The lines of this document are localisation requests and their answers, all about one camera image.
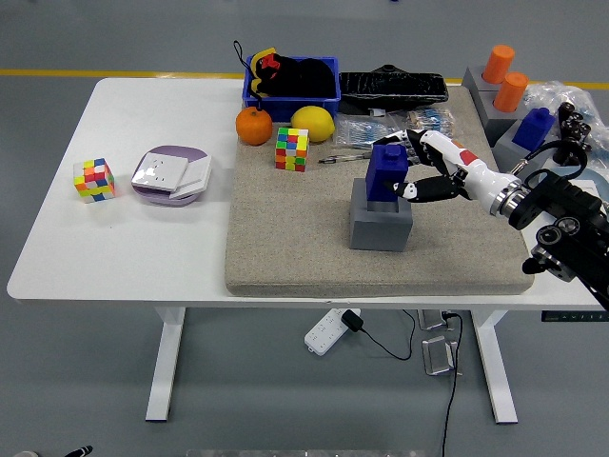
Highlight black plastic-wrapped device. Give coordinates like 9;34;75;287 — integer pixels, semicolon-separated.
338;63;449;114

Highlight clear metal bracket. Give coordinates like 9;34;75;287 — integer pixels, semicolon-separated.
417;308;451;332
422;335;461;378

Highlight orange fruit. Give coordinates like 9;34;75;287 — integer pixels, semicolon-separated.
234;106;274;147

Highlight black power cable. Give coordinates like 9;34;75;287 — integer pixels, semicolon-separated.
440;311;465;457

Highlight black fabric bundle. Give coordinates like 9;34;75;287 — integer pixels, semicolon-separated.
273;55;337;99

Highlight grey-brown table mat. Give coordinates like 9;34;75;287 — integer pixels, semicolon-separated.
223;85;535;299

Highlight orange cylinder seal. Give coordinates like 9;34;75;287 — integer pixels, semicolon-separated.
492;71;529;113
481;44;517;85

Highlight black plug adapter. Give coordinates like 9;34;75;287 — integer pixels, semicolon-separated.
341;308;365;334

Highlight black lanyard cord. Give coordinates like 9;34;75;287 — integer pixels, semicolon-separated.
231;40;265;113

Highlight black table control panel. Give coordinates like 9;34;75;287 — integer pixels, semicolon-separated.
540;310;609;324

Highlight silver black pen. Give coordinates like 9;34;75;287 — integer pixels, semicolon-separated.
317;149;377;166

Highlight white power strip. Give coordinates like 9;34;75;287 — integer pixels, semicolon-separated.
304;308;351;357

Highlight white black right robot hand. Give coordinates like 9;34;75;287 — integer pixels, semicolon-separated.
372;128;522;215

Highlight blue square seal stamp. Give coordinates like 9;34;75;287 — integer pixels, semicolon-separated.
511;107;557;153
364;142;411;205

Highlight thin black adapter cable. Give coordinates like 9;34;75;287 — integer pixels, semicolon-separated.
359;308;415;362

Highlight white wall switch panel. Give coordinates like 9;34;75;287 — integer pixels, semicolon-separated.
169;155;213;200

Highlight white wall socket panel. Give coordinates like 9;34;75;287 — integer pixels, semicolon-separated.
130;151;190;194

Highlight white table leg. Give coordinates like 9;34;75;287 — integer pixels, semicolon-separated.
470;309;519;425
145;307;187;423

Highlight clear crumpled plastic bag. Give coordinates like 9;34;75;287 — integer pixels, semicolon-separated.
522;79;609;170

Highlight clear bag of resistors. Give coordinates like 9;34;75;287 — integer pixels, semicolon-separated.
403;108;461;142
331;113;405;152

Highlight blue plastic bin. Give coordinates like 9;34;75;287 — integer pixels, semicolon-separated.
241;55;342;124

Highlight colourful puzzle cube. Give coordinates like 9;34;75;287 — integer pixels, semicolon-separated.
274;126;310;173
72;157;117;205

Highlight yellow red black object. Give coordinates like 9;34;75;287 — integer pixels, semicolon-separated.
247;46;283;94

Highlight yellow lemon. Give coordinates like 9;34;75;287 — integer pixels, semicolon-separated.
290;105;335;143

